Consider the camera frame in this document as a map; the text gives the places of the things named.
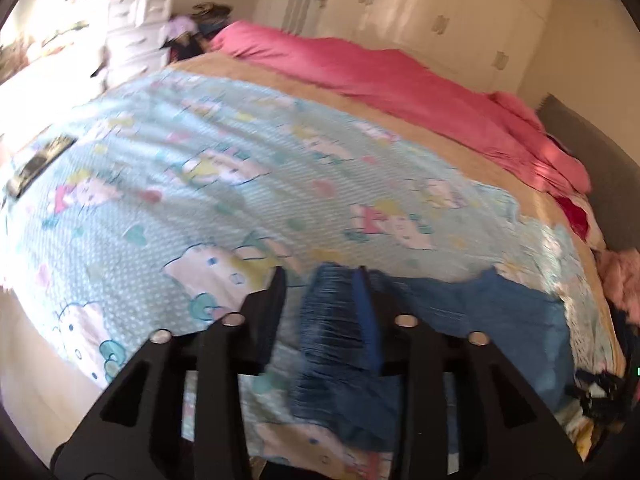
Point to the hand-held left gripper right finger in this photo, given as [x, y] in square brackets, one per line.
[365, 320]

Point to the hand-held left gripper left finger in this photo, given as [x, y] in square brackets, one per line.
[272, 300]

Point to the blue pants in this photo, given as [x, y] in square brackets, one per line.
[475, 310]

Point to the pink fluffy cloth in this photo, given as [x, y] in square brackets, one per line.
[622, 280]

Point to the light blue printed blanket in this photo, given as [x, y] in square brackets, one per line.
[250, 170]

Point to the red cloth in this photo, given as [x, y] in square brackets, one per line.
[575, 215]

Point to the bed with tan sheet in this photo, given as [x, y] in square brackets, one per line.
[310, 85]

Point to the grey headboard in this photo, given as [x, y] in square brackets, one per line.
[600, 160]

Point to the pink duvet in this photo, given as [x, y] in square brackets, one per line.
[400, 80]

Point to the black flat object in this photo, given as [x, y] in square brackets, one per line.
[40, 162]

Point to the pile of purple dark clothes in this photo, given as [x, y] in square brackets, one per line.
[187, 42]

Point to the brown folded clothes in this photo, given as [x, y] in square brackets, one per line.
[215, 10]

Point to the white drawer chest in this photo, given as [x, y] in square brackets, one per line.
[135, 25]

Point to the white desk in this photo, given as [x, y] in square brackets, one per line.
[50, 85]

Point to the white wardrobe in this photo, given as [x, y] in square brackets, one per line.
[425, 10]

